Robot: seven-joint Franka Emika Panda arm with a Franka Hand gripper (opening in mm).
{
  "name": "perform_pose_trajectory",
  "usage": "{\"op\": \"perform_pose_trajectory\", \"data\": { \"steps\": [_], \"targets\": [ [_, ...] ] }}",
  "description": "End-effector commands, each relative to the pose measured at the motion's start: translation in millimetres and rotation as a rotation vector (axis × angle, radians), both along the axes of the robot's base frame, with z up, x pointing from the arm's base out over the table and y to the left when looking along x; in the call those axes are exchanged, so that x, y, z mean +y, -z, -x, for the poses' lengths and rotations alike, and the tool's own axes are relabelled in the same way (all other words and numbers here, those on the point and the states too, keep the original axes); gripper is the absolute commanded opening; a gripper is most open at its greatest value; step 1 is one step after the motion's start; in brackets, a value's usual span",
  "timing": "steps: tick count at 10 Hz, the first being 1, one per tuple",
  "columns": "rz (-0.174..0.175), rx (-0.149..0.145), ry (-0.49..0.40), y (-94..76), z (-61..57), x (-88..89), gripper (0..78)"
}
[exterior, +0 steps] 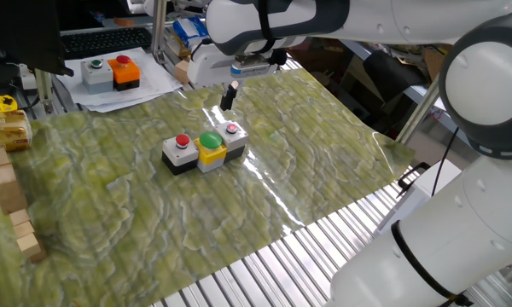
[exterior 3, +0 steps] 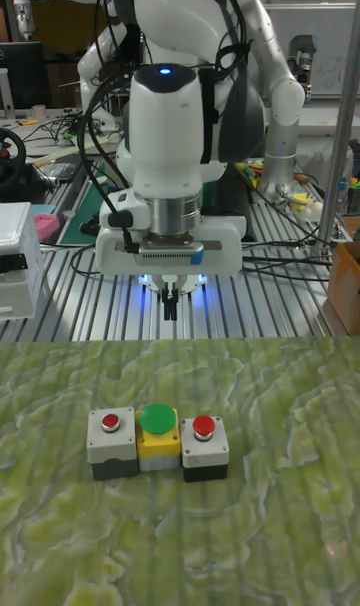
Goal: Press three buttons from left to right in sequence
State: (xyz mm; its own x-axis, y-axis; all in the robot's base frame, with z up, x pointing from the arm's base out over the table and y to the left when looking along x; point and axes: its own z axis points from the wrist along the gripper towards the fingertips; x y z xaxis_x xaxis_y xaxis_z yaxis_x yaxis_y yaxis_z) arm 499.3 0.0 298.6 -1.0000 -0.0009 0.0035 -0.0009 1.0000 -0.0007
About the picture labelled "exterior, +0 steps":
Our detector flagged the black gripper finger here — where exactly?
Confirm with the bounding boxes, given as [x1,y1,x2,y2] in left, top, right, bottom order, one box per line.
[228,79,241,106]
[219,87,234,113]

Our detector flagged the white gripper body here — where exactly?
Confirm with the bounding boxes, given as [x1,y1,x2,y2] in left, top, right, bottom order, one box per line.
[186,41,241,87]

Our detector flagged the wooden cube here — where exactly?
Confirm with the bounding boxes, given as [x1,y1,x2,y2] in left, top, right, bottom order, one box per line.
[174,59,192,84]

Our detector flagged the blue white package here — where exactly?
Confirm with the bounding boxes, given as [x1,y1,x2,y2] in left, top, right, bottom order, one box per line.
[172,16,210,49]

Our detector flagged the yellow box green mushroom button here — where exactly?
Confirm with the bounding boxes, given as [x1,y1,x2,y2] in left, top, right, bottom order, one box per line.
[193,130,229,174]

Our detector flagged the white paper sheets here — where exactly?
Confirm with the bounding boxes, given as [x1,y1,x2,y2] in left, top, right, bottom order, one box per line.
[57,46,183,114]

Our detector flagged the white box raised red button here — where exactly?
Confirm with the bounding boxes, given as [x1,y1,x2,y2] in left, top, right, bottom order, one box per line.
[161,133,201,177]

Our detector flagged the orange box red button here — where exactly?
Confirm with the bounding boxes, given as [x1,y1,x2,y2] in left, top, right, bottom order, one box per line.
[107,55,142,92]

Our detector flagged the black keyboard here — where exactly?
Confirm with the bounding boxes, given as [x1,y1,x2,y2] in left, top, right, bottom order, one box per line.
[61,26,154,61]

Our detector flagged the grey box green button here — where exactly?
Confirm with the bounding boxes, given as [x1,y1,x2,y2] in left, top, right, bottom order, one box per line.
[80,58,114,96]

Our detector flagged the green marble pattern mat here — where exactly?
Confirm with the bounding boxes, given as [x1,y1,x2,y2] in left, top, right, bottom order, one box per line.
[0,67,416,307]

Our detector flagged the white power adapter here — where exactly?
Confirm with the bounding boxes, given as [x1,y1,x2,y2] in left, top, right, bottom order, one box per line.
[19,63,38,91]

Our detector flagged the black monitor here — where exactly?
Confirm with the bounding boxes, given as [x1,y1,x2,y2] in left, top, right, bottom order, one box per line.
[0,0,75,78]

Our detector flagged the bread loaf in bag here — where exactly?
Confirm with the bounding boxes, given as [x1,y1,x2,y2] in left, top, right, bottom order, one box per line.
[0,109,33,154]

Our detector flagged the small wooden block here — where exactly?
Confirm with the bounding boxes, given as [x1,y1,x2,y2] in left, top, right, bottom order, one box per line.
[15,232,43,259]
[9,208,32,227]
[12,220,36,240]

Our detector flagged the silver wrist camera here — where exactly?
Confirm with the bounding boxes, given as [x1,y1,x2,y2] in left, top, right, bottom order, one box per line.
[230,57,279,80]

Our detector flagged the aluminium frame post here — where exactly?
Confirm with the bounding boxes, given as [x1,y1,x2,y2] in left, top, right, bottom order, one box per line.
[150,0,168,65]
[394,76,441,145]
[33,67,55,115]

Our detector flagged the thin black power cable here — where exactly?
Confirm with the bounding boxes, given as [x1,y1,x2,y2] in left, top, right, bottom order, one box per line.
[430,126,460,197]

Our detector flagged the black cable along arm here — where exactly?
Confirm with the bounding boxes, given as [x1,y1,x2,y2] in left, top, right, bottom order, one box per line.
[391,219,474,307]

